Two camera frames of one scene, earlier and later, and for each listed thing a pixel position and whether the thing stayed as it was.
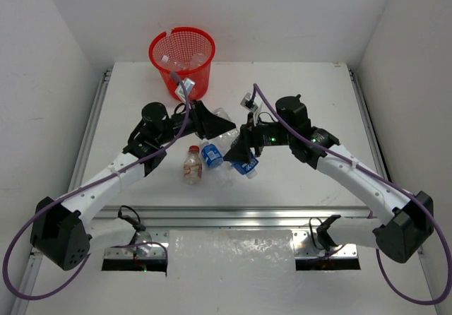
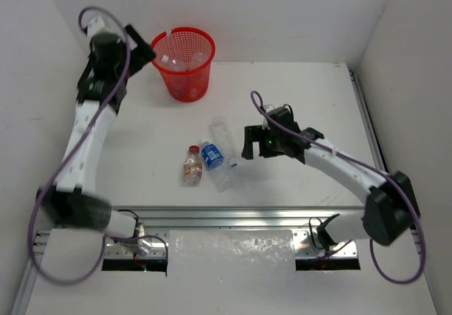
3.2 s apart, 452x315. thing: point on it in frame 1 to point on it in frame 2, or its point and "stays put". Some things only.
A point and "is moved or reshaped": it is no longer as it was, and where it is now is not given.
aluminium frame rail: x=230 y=217 stays put
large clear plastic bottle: x=175 y=63 stays put
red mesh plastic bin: x=188 y=51 stays put
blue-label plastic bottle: x=248 y=168 is moved or reshaped
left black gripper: x=200 y=119 to x=135 y=45
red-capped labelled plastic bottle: x=193 y=166 stays put
